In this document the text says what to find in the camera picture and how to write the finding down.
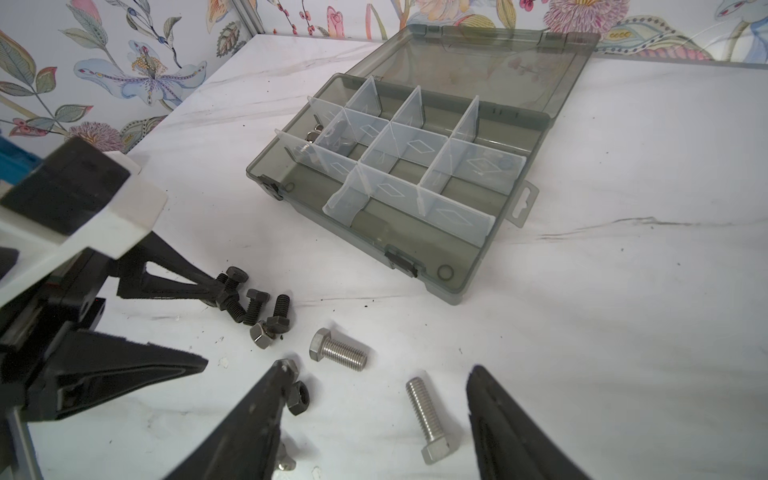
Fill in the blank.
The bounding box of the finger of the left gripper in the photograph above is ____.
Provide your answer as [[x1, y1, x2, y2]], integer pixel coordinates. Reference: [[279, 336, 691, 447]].
[[115, 232, 234, 308], [24, 330, 208, 422]]

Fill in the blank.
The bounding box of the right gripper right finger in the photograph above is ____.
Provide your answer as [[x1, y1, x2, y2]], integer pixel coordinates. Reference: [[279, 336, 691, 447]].
[[466, 365, 588, 480]]

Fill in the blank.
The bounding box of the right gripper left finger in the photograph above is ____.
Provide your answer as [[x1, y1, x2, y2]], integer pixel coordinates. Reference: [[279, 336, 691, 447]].
[[167, 359, 298, 479]]

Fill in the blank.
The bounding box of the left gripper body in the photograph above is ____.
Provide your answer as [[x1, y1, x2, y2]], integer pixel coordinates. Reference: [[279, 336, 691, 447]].
[[1, 249, 113, 422]]

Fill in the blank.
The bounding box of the silver hex bolt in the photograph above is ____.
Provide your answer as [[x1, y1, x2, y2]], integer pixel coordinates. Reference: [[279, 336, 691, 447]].
[[309, 328, 368, 372], [405, 377, 451, 465]]

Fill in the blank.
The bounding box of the black nut right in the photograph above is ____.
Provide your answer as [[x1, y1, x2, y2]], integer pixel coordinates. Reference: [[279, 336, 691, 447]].
[[286, 381, 311, 416]]

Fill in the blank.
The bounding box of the black hex bolt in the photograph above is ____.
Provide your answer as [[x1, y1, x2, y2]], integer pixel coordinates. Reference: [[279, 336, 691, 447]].
[[242, 288, 270, 326], [216, 266, 249, 294], [220, 296, 247, 323]]

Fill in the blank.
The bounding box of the small silver hex nut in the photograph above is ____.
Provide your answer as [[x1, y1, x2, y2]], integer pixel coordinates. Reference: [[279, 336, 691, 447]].
[[249, 322, 276, 350]]

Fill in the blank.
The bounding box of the grey plastic organizer box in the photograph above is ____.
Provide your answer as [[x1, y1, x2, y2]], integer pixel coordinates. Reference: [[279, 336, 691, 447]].
[[246, 24, 600, 305]]

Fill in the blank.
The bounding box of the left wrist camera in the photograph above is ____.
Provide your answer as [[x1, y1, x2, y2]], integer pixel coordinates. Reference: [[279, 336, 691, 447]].
[[1, 137, 167, 304]]

